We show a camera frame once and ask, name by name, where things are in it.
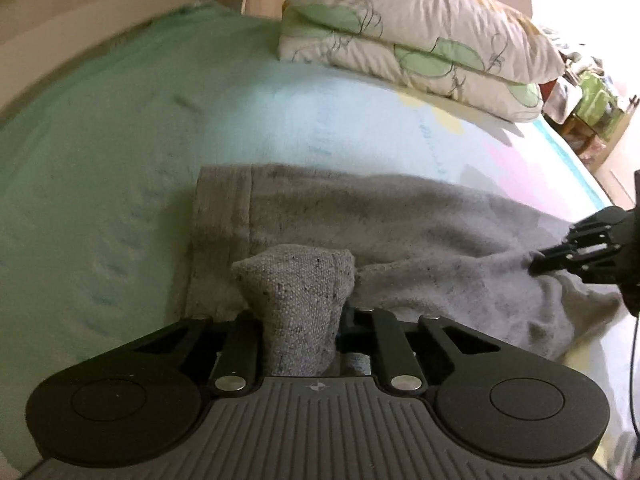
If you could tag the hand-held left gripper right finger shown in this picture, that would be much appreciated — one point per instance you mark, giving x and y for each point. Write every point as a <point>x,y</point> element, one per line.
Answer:
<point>386,342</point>

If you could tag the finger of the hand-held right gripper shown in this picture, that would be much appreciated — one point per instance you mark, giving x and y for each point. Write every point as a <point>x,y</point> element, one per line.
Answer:
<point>580,259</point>
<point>600,225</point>

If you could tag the wooden stool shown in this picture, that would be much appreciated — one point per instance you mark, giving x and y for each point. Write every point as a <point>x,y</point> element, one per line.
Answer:
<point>582,132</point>

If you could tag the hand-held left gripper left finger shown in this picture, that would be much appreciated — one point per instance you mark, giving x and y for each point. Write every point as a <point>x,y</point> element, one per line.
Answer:
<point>245,342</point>

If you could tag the pastel printed bed sheet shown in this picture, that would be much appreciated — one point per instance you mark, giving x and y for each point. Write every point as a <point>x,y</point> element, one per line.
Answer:
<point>110,170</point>

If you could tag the white pillow with green print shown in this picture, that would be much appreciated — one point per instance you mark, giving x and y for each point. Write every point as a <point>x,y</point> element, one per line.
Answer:
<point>430,5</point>
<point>380,62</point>

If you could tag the grey pants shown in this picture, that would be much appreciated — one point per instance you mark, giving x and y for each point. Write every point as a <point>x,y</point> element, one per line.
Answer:
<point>380,220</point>

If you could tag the green patterned cloth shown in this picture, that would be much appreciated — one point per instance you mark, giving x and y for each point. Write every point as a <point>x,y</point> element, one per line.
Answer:
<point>595,95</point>

